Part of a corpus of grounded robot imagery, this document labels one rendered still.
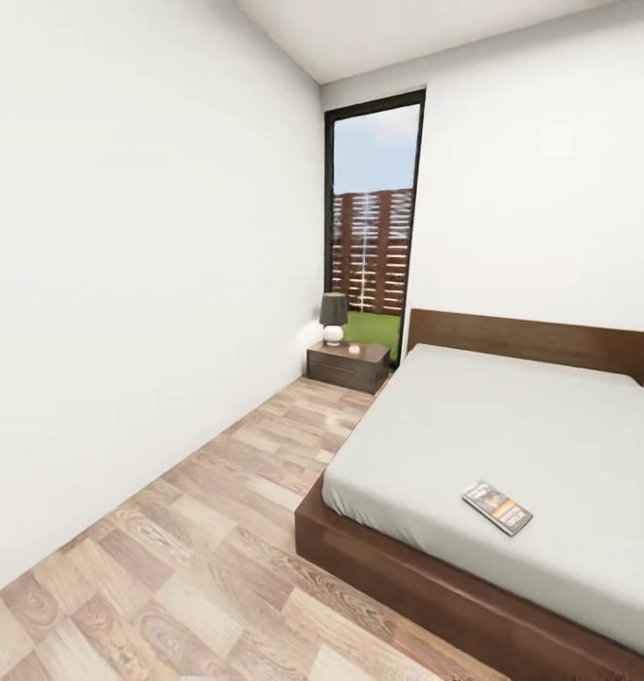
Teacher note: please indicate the table lamp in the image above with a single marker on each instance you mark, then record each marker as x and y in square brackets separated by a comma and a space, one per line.
[333, 316]

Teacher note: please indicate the bed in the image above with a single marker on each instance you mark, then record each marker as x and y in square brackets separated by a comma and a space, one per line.
[552, 416]

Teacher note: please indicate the hardback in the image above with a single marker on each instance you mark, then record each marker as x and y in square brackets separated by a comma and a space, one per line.
[508, 515]

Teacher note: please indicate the nightstand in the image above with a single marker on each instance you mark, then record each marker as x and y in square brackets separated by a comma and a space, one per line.
[358, 367]

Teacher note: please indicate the fixed window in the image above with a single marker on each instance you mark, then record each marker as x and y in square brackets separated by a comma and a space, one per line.
[371, 161]

